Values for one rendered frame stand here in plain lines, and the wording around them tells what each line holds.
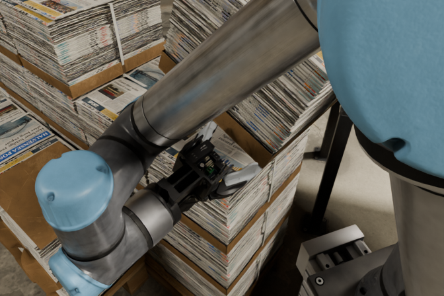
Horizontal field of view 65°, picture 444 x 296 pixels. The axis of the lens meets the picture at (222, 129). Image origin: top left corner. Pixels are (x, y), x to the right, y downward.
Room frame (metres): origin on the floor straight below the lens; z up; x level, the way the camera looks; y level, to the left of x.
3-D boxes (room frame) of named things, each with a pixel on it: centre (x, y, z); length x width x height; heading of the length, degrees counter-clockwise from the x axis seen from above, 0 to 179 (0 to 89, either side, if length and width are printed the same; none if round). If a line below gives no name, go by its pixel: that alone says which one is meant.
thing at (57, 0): (1.07, 0.41, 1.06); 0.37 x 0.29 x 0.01; 141
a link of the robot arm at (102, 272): (0.24, 0.16, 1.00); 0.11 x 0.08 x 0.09; 140
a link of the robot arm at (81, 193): (0.26, 0.15, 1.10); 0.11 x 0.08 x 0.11; 162
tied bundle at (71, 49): (1.05, 0.42, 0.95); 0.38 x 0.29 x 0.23; 141
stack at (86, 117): (0.97, 0.32, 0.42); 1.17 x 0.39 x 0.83; 51
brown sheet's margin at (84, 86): (1.05, 0.42, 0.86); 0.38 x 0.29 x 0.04; 141
